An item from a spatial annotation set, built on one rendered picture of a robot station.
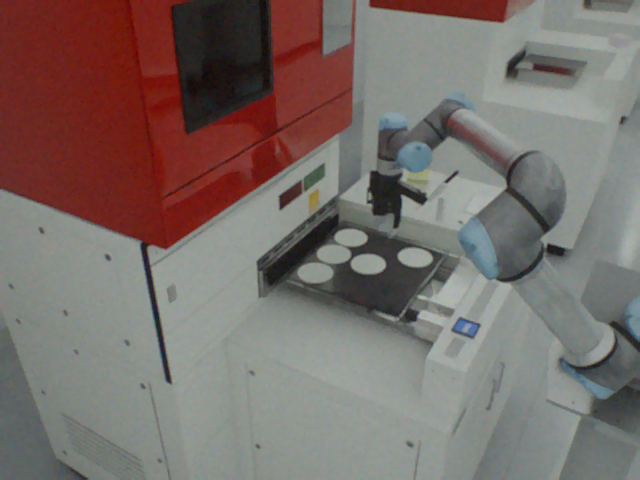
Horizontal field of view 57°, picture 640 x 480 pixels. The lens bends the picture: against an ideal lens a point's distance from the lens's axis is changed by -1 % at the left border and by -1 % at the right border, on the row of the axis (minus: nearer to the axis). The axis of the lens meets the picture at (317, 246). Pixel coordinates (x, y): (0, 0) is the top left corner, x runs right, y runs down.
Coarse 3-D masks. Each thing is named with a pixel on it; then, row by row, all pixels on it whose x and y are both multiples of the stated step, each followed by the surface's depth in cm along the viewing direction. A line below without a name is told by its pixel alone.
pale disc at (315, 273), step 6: (312, 264) 175; (318, 264) 175; (300, 270) 172; (306, 270) 172; (312, 270) 172; (318, 270) 172; (324, 270) 172; (330, 270) 172; (300, 276) 169; (306, 276) 169; (312, 276) 169; (318, 276) 169; (324, 276) 169; (330, 276) 169; (312, 282) 167; (318, 282) 167
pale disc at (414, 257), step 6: (402, 252) 180; (408, 252) 180; (414, 252) 180; (420, 252) 180; (426, 252) 180; (402, 258) 177; (408, 258) 177; (414, 258) 177; (420, 258) 177; (426, 258) 177; (432, 258) 177; (408, 264) 175; (414, 264) 175; (420, 264) 175; (426, 264) 175
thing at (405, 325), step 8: (288, 288) 178; (296, 288) 176; (312, 296) 174; (320, 296) 172; (336, 304) 170; (344, 304) 169; (352, 312) 168; (360, 312) 167; (376, 320) 165; (384, 320) 164; (400, 320) 161; (408, 320) 161; (400, 328) 162; (408, 328) 160
